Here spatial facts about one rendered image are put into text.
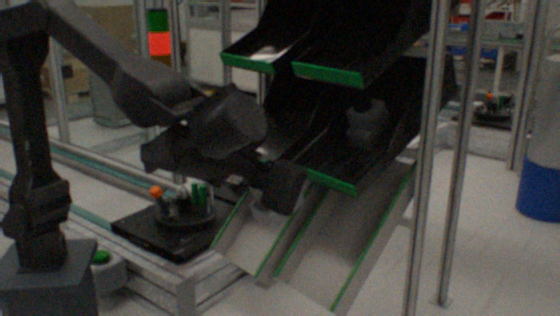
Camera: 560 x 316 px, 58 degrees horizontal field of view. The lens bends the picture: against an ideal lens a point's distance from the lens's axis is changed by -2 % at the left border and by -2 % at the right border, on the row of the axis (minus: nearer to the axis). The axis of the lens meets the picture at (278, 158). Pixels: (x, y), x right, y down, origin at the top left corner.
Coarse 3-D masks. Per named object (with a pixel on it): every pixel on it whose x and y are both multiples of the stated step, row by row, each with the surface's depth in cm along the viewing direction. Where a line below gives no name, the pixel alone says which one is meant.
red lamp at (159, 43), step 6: (150, 36) 120; (156, 36) 120; (162, 36) 120; (168, 36) 121; (150, 42) 121; (156, 42) 120; (162, 42) 120; (168, 42) 122; (150, 48) 122; (156, 48) 121; (162, 48) 121; (168, 48) 122; (156, 54) 121; (162, 54) 121
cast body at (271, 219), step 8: (304, 184) 74; (256, 192) 69; (256, 200) 71; (304, 200) 72; (256, 208) 70; (264, 208) 69; (296, 208) 72; (256, 216) 72; (264, 216) 69; (272, 216) 69; (280, 216) 70; (288, 216) 71; (272, 224) 69; (280, 224) 70
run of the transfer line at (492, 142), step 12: (444, 108) 218; (456, 108) 218; (444, 120) 200; (444, 132) 191; (456, 132) 192; (480, 132) 186; (492, 132) 183; (504, 132) 181; (444, 144) 194; (468, 144) 190; (480, 144) 187; (492, 144) 184; (504, 144) 182; (528, 144) 177; (492, 156) 186; (504, 156) 183
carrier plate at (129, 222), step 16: (144, 208) 120; (224, 208) 120; (112, 224) 113; (128, 224) 113; (144, 224) 113; (224, 224) 113; (144, 240) 106; (160, 240) 106; (176, 240) 106; (192, 240) 106; (208, 240) 106; (176, 256) 101; (192, 256) 102
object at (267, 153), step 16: (272, 80) 94; (288, 80) 96; (304, 80) 99; (272, 96) 95; (288, 96) 97; (304, 96) 98; (320, 96) 85; (336, 96) 87; (272, 112) 96; (288, 112) 95; (304, 112) 93; (320, 112) 86; (288, 128) 91; (304, 128) 89; (320, 128) 87; (272, 144) 89; (288, 144) 87; (304, 144) 85; (272, 160) 85; (288, 160) 83
